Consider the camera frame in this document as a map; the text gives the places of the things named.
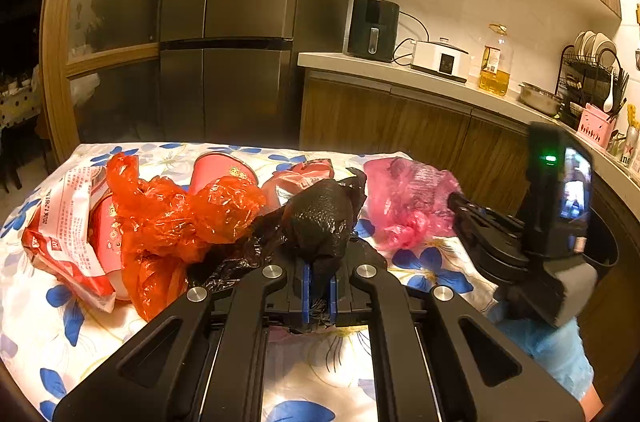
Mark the white cooker appliance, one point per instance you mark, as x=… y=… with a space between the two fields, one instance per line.
x=440 y=60

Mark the dotted cloth dining table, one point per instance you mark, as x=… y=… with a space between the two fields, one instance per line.
x=17 y=102

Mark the red plastic packet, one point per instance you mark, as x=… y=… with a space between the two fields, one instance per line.
x=300 y=179

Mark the dark steel refrigerator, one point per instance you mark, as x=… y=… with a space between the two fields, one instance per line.
x=240 y=2

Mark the blue floral tablecloth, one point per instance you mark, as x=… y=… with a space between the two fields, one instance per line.
x=60 y=352

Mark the person's right hand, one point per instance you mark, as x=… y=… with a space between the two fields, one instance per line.
x=550 y=352

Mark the red paper cup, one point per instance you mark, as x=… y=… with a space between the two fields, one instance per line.
x=215 y=172
x=107 y=242

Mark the cooking oil bottle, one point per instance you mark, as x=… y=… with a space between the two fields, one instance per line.
x=495 y=62

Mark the white spoon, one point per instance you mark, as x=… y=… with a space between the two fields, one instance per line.
x=608 y=102

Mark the person's right forearm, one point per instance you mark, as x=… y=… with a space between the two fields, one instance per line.
x=592 y=407

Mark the labelled bottle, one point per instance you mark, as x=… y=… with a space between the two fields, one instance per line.
x=631 y=158

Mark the steel bowl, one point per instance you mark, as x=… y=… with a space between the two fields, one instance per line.
x=540 y=100

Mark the pink utensil holder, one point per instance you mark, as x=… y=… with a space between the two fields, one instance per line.
x=595 y=127

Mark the pink plastic bag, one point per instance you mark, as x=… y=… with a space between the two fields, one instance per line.
x=410 y=197

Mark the white red snack wrapper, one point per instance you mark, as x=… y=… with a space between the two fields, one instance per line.
x=70 y=227

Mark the black air fryer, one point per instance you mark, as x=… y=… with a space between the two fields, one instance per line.
x=372 y=27

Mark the dark chair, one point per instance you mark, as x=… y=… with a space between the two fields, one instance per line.
x=20 y=152

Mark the black trash bin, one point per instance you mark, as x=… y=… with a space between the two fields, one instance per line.
x=607 y=247

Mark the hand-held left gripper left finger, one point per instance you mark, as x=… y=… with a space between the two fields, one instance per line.
x=306 y=289

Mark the black plastic bag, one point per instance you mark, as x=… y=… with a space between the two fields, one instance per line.
x=320 y=222

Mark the wooden glass door cabinet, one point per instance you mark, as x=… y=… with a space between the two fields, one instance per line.
x=60 y=27

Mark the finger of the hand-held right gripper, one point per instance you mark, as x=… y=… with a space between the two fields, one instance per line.
x=480 y=219

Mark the orange plastic bag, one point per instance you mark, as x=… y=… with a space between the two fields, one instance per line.
x=165 y=227

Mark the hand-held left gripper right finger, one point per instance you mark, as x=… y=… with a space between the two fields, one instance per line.
x=332 y=302

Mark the wooden kitchen counter cabinet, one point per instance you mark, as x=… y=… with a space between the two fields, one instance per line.
x=400 y=122

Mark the white plate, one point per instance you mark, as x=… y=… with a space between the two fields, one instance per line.
x=606 y=50
x=578 y=45
x=590 y=45

